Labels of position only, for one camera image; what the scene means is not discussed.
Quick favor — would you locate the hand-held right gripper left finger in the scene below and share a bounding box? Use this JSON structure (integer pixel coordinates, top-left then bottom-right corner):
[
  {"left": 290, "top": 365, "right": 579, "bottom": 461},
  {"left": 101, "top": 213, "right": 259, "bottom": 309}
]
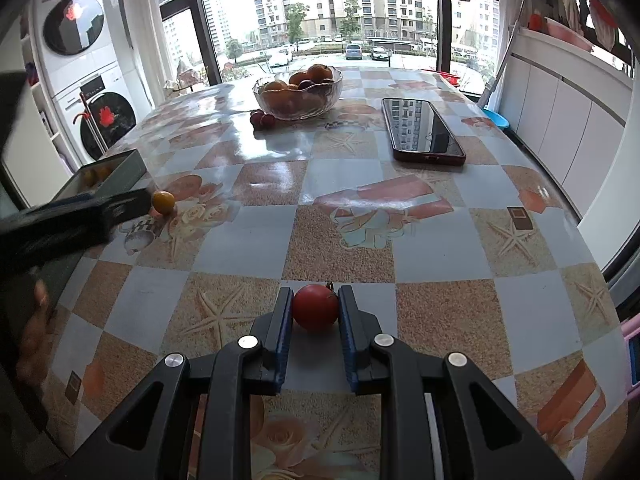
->
[{"left": 62, "top": 287, "right": 294, "bottom": 480}]

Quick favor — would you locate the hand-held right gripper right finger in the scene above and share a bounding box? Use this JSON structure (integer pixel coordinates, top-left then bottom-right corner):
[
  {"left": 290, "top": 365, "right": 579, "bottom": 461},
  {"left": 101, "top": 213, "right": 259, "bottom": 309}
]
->
[{"left": 337, "top": 285, "right": 576, "bottom": 480}]

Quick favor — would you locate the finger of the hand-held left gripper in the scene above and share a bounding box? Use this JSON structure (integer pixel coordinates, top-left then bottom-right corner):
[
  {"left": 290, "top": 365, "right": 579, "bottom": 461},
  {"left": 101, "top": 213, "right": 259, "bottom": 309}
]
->
[{"left": 30, "top": 188, "right": 152, "bottom": 268}]

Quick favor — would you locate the red tomato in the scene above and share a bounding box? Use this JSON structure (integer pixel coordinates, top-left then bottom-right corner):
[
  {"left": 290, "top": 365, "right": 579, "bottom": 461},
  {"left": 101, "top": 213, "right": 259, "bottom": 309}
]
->
[{"left": 292, "top": 284, "right": 340, "bottom": 333}]

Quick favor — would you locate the grey-green storage box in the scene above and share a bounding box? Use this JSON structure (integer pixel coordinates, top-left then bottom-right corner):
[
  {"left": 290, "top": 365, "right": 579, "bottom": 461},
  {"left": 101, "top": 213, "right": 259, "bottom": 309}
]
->
[{"left": 52, "top": 149, "right": 148, "bottom": 206}]

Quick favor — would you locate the person's left hand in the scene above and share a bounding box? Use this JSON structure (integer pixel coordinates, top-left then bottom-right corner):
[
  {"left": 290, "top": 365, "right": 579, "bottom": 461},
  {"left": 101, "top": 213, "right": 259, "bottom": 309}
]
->
[{"left": 15, "top": 280, "right": 53, "bottom": 396}]

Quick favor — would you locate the white washing machine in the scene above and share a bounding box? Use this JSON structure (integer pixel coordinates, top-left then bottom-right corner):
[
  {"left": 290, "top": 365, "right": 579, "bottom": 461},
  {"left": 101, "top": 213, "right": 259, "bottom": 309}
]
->
[{"left": 50, "top": 67, "right": 151, "bottom": 166}]

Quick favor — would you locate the white stacked dryer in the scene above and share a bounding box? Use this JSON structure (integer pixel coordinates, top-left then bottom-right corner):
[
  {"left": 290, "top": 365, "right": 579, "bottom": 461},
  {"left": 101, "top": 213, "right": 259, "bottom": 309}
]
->
[{"left": 30, "top": 0, "right": 126, "bottom": 96}]

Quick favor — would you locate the smartphone with red case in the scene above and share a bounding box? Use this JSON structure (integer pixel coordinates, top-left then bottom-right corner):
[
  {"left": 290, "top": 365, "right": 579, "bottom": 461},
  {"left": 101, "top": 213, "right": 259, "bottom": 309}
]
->
[{"left": 381, "top": 97, "right": 467, "bottom": 167}]

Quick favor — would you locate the glass fruit bowl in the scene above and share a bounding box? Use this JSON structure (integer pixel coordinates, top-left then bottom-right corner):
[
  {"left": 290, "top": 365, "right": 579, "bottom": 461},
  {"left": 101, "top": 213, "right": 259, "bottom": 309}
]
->
[{"left": 252, "top": 66, "right": 343, "bottom": 121}]

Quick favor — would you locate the blue basin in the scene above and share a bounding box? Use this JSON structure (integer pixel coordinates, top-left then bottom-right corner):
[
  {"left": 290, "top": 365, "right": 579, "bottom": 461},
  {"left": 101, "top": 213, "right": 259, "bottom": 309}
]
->
[{"left": 479, "top": 108, "right": 511, "bottom": 132}]

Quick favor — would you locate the white cabinet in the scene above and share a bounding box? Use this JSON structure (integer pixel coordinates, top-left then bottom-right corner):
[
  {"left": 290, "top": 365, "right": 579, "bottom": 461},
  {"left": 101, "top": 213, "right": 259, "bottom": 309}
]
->
[{"left": 500, "top": 27, "right": 631, "bottom": 221}]

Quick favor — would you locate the pink basin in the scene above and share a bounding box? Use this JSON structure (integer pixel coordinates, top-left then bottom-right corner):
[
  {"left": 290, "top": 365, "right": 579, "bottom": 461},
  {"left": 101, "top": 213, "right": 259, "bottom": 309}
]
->
[{"left": 542, "top": 16, "right": 596, "bottom": 53}]

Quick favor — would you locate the white and red hanging garment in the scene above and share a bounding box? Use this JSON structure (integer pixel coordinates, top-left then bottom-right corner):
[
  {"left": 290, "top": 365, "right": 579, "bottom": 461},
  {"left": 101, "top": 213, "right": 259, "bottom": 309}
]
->
[{"left": 585, "top": 0, "right": 621, "bottom": 51}]

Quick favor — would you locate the red-handled pole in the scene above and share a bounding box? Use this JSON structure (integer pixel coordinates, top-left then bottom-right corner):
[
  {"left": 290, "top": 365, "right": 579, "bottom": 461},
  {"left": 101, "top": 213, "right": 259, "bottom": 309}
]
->
[{"left": 74, "top": 105, "right": 108, "bottom": 156}]

